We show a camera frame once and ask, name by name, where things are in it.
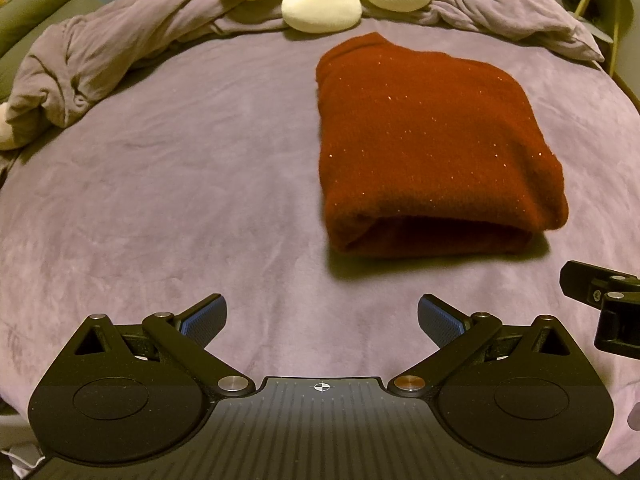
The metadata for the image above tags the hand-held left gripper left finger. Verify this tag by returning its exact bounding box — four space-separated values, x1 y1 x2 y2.
65 293 256 397

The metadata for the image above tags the red knit sweater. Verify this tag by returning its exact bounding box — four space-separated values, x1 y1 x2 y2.
315 31 571 261

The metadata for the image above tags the grey sofa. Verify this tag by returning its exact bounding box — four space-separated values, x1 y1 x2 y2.
0 0 97 106

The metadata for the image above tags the side shelf with yellow legs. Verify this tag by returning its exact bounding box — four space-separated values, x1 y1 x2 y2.
570 0 633 78

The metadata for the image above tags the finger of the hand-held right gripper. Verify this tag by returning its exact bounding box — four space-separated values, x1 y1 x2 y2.
559 260 640 357

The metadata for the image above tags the purple bed sheet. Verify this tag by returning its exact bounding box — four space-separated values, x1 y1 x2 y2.
0 10 640 476

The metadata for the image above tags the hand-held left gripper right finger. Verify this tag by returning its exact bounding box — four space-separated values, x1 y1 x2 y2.
390 293 581 397

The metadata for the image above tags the crumpled purple duvet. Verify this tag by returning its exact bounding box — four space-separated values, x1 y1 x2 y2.
0 0 606 181

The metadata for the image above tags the white cable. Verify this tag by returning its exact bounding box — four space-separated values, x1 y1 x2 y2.
0 441 47 480

